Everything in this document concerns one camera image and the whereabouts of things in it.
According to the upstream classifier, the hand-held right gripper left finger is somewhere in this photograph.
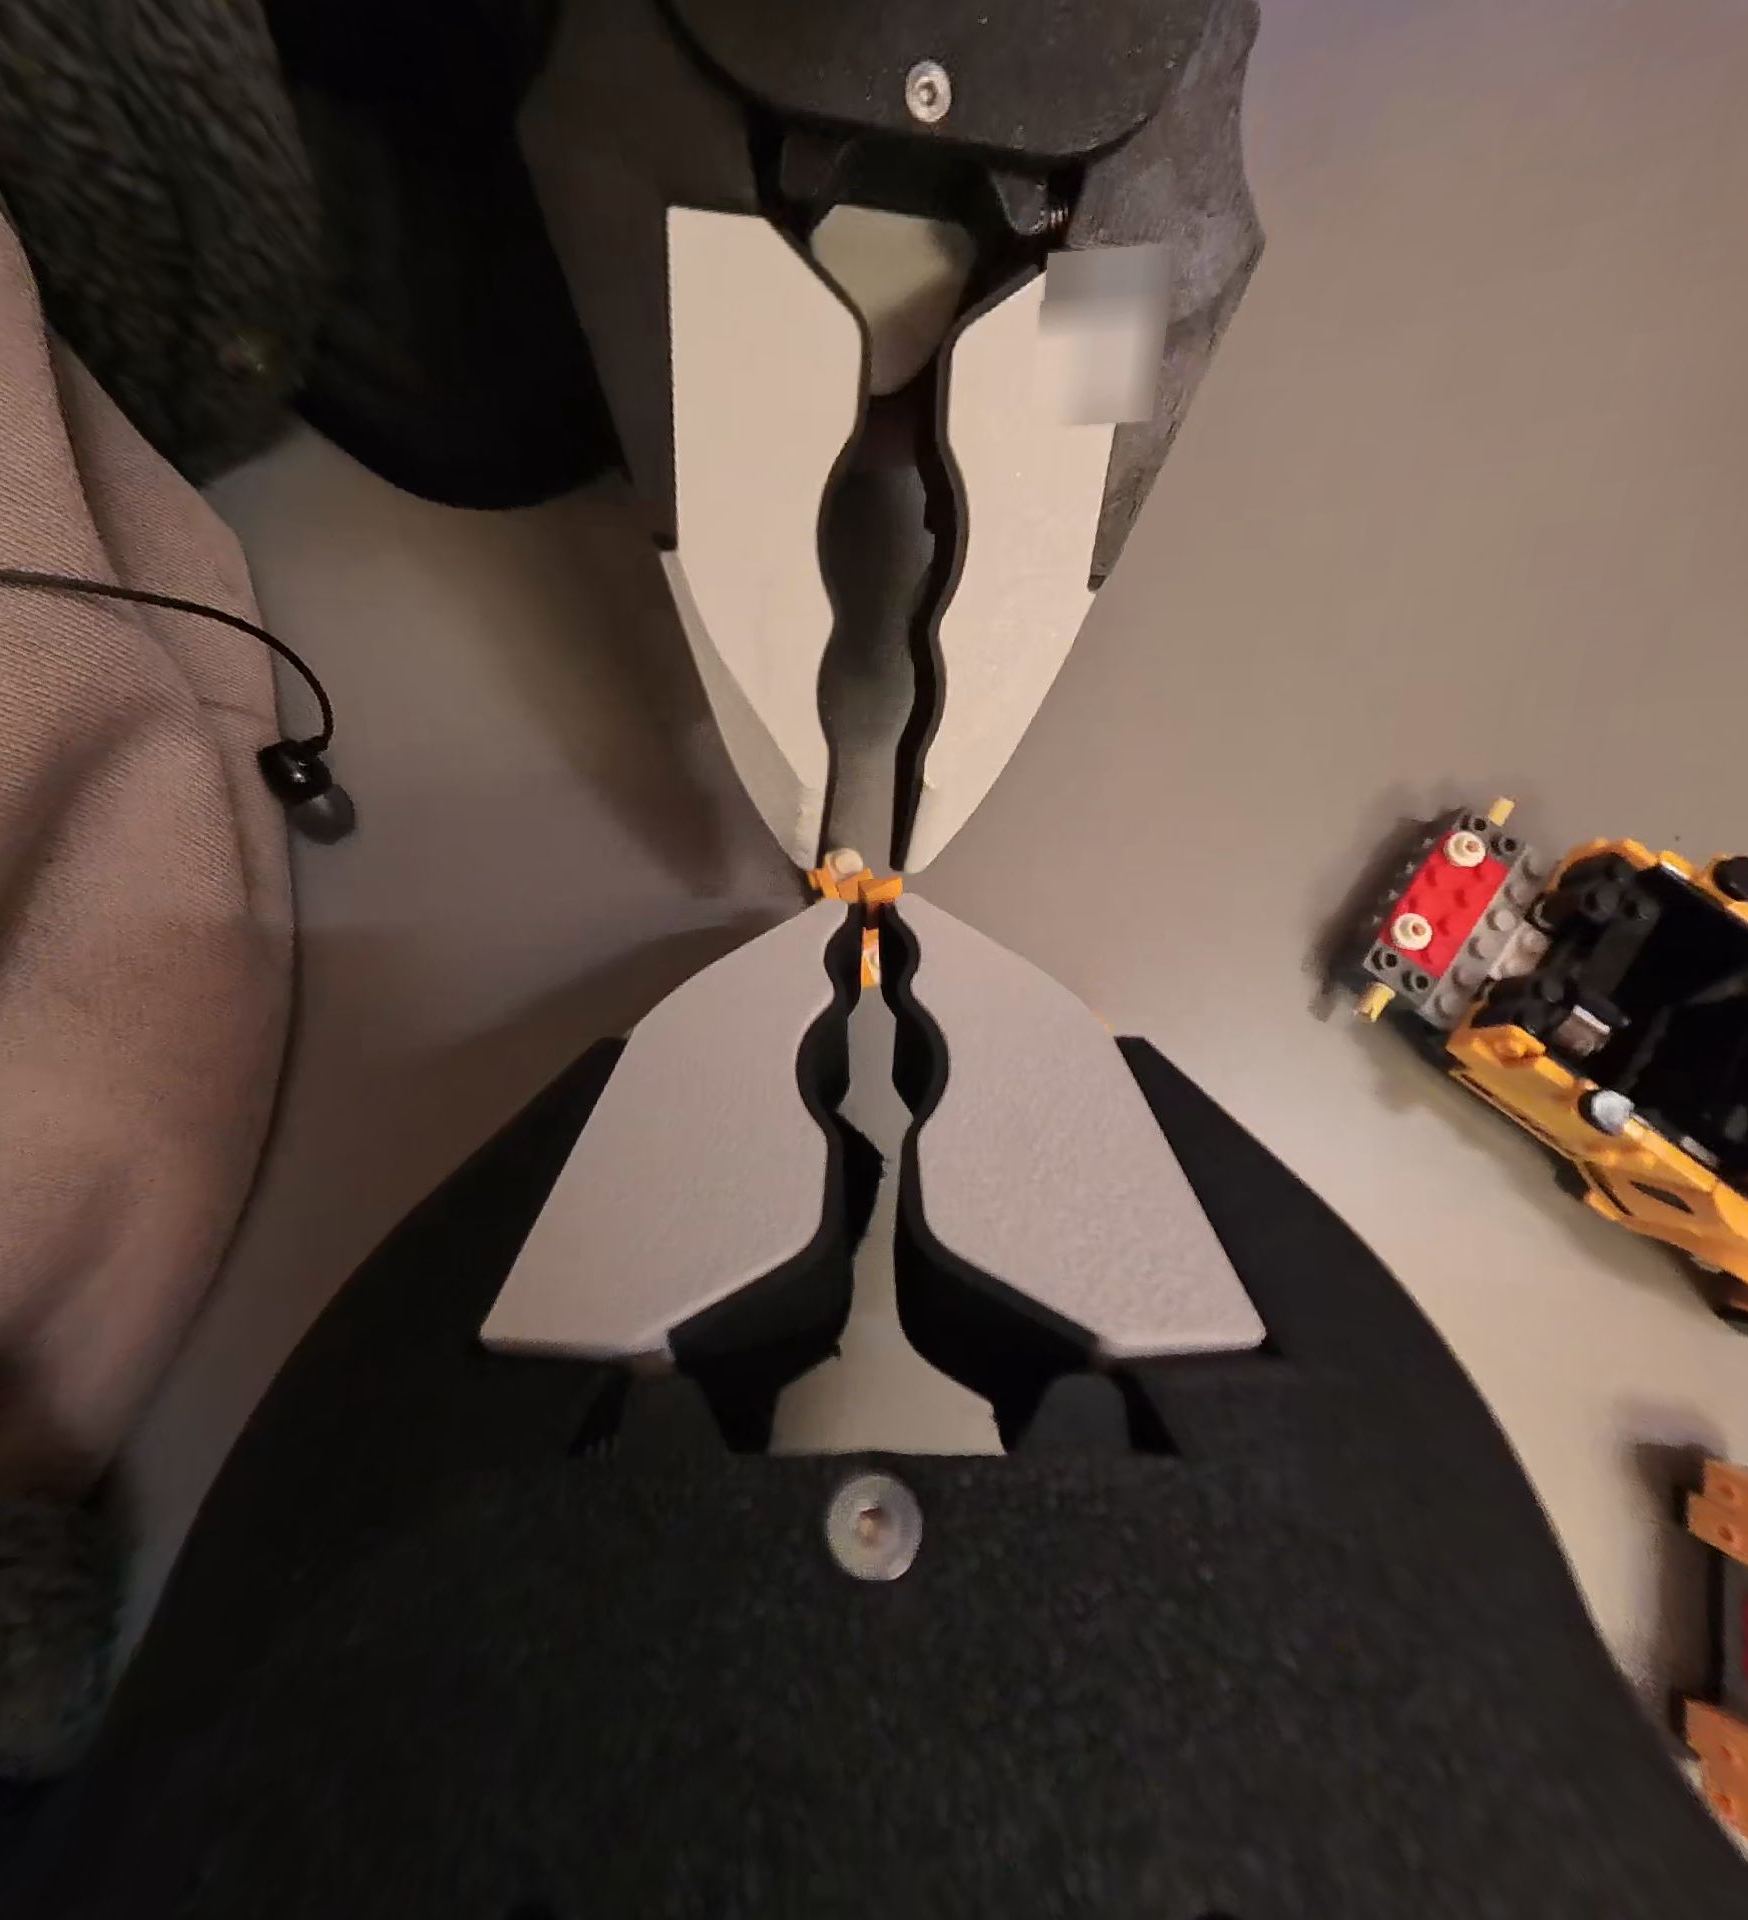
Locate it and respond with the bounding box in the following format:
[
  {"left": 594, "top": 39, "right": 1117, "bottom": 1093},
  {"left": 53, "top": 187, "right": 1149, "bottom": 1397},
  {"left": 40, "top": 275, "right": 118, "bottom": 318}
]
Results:
[{"left": 477, "top": 900, "right": 882, "bottom": 1445}]

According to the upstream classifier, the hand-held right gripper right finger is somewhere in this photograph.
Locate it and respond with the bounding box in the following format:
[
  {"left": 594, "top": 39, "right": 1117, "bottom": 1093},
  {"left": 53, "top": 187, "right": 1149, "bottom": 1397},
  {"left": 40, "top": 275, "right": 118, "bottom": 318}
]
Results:
[{"left": 874, "top": 900, "right": 1268, "bottom": 1448}]

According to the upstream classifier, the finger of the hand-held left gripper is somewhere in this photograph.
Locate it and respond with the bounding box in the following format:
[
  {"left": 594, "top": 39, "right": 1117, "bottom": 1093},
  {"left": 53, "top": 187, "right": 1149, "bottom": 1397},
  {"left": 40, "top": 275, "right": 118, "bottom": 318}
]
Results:
[
  {"left": 660, "top": 203, "right": 871, "bottom": 860},
  {"left": 896, "top": 268, "right": 1120, "bottom": 873}
]

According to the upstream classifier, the orange and red lego assembly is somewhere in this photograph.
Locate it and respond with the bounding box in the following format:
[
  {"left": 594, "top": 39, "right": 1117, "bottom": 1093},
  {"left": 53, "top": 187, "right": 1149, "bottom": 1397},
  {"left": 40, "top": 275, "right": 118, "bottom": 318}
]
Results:
[{"left": 806, "top": 844, "right": 907, "bottom": 991}]

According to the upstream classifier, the yellow lego car model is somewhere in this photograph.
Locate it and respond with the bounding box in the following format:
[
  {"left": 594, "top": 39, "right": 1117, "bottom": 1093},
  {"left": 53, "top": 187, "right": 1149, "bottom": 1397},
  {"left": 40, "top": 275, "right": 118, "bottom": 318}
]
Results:
[{"left": 1353, "top": 798, "right": 1748, "bottom": 1339}]

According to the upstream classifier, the person's beige sweater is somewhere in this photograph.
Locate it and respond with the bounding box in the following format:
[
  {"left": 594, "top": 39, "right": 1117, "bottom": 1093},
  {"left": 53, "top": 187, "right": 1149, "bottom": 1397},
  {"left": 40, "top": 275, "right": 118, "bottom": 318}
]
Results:
[{"left": 0, "top": 45, "right": 298, "bottom": 1504}]

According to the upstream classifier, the black wired earbud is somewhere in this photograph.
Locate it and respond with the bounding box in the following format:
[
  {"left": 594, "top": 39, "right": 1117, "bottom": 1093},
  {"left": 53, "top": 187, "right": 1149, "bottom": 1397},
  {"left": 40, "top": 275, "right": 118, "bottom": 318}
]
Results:
[{"left": 0, "top": 563, "right": 358, "bottom": 843}]

